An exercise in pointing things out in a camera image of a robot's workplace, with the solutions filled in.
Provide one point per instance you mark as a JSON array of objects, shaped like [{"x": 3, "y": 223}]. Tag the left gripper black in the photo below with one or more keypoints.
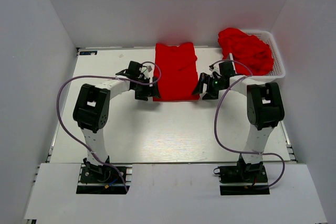
[{"x": 148, "y": 93}]

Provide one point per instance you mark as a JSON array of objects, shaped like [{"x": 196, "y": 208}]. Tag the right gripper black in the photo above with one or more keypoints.
[{"x": 211, "y": 94}]

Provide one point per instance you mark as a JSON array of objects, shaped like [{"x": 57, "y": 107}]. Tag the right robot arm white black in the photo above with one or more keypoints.
[{"x": 264, "y": 106}]

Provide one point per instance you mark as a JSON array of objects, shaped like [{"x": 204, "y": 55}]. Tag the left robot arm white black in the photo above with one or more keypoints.
[{"x": 91, "y": 111}]

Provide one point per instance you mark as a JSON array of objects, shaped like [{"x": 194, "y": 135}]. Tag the red t shirt pile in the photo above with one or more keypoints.
[{"x": 251, "y": 55}]

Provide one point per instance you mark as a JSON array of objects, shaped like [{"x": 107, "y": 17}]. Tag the blue table label sticker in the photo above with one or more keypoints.
[{"x": 88, "y": 53}]

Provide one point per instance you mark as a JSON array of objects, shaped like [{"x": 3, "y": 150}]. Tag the white plastic basket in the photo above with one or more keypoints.
[{"x": 278, "y": 70}]

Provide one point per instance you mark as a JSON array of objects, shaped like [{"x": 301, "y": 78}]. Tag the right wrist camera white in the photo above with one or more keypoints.
[{"x": 215, "y": 72}]

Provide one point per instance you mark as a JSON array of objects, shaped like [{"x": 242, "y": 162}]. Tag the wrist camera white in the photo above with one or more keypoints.
[
  {"x": 148, "y": 68},
  {"x": 215, "y": 72}
]

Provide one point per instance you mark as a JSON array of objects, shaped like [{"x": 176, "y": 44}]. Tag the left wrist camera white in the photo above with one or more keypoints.
[{"x": 148, "y": 68}]

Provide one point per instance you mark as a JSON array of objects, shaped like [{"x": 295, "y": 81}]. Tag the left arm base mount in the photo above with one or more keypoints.
[{"x": 92, "y": 183}]

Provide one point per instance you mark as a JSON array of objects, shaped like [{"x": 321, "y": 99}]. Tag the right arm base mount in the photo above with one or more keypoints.
[{"x": 233, "y": 183}]

